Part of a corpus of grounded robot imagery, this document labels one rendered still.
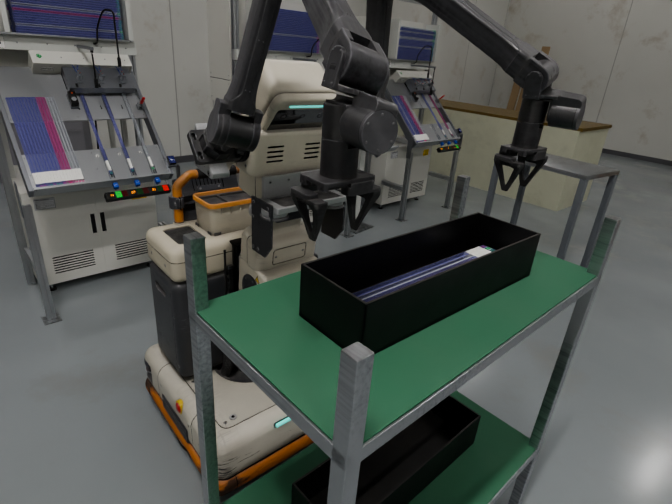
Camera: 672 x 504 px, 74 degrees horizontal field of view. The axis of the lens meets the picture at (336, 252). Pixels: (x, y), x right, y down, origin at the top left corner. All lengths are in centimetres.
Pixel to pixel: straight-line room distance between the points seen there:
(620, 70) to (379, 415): 960
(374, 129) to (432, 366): 41
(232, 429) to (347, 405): 104
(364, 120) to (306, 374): 40
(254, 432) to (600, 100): 930
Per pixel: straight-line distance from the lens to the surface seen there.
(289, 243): 135
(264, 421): 161
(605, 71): 1012
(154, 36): 582
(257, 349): 78
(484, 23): 111
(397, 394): 72
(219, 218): 157
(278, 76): 119
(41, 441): 214
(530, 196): 550
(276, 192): 124
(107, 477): 193
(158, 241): 159
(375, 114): 58
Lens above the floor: 142
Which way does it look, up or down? 24 degrees down
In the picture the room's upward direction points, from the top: 4 degrees clockwise
